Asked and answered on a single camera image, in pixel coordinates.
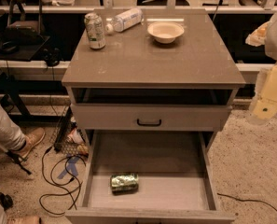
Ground black wire basket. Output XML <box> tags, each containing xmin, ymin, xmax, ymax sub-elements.
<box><xmin>50</xmin><ymin>107</ymin><xmax>87</xmax><ymax>155</ymax></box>

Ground tan shoe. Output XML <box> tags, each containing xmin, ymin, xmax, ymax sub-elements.
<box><xmin>14</xmin><ymin>128</ymin><xmax>46</xmax><ymax>160</ymax></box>

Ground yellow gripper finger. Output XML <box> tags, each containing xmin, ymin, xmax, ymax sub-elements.
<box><xmin>247</xmin><ymin>63</ymin><xmax>277</xmax><ymax>125</ymax></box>

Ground open grey drawer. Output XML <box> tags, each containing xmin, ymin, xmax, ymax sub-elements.
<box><xmin>66</xmin><ymin>131</ymin><xmax>234</xmax><ymax>224</ymax></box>

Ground closed grey drawer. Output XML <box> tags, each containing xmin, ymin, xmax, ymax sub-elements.
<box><xmin>71</xmin><ymin>104</ymin><xmax>231</xmax><ymax>132</ymax></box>

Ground black headphones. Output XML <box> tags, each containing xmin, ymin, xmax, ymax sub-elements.
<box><xmin>43</xmin><ymin>48</ymin><xmax>62</xmax><ymax>67</ymax></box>

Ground grey drawer cabinet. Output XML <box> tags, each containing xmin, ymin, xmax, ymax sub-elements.
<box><xmin>61</xmin><ymin>7</ymin><xmax>247</xmax><ymax>224</ymax></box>

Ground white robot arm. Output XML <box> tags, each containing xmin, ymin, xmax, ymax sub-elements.
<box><xmin>245</xmin><ymin>11</ymin><xmax>277</xmax><ymax>125</ymax></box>

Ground black bag on shelf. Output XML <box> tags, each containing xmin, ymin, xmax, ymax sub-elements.
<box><xmin>4</xmin><ymin>0</ymin><xmax>44</xmax><ymax>45</ymax></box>

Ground white upright soda can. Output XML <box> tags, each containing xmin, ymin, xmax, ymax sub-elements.
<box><xmin>84</xmin><ymin>12</ymin><xmax>105</xmax><ymax>49</ymax></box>

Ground person leg in light trousers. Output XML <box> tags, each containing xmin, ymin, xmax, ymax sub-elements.
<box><xmin>0</xmin><ymin>105</ymin><xmax>26</xmax><ymax>151</ymax></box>

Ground clear plastic water bottle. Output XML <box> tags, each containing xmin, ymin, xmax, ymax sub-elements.
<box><xmin>105</xmin><ymin>8</ymin><xmax>143</xmax><ymax>34</ymax></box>

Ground green crushed can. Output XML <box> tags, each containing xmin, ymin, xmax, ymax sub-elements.
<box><xmin>110</xmin><ymin>173</ymin><xmax>139</xmax><ymax>193</ymax></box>

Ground black drawer handle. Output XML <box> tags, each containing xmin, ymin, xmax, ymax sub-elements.
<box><xmin>136</xmin><ymin>119</ymin><xmax>162</xmax><ymax>127</ymax></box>

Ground white bowl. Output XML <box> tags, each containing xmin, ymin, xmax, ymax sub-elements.
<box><xmin>147</xmin><ymin>21</ymin><xmax>185</xmax><ymax>44</ymax></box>

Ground black tripod leg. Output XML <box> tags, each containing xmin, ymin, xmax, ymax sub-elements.
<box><xmin>0</xmin><ymin>144</ymin><xmax>32</xmax><ymax>175</ymax></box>

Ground black cable at right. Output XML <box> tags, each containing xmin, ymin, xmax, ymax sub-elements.
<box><xmin>217</xmin><ymin>192</ymin><xmax>277</xmax><ymax>224</ymax></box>

